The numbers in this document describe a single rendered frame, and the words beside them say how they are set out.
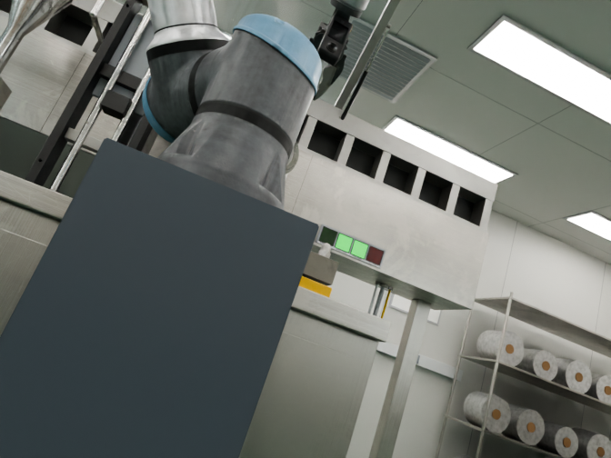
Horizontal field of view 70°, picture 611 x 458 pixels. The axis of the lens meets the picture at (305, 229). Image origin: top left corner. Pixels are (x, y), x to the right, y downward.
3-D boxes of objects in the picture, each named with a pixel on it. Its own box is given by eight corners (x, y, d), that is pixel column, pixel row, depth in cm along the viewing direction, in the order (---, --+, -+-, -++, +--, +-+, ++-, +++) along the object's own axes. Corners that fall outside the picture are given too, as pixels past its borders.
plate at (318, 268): (272, 261, 105) (281, 238, 107) (248, 275, 143) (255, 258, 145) (332, 284, 108) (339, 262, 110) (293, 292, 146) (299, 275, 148)
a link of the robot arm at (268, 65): (240, 91, 42) (286, -15, 46) (169, 110, 52) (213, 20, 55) (315, 156, 50) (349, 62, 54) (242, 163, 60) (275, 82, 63)
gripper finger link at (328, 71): (325, 96, 108) (337, 59, 102) (325, 104, 103) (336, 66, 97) (314, 93, 107) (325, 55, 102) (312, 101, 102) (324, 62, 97)
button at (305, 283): (295, 286, 82) (299, 274, 83) (287, 288, 89) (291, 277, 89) (329, 300, 83) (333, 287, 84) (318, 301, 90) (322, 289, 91)
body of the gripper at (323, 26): (338, 59, 104) (363, 8, 97) (337, 69, 97) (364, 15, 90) (309, 44, 103) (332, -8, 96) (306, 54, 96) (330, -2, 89)
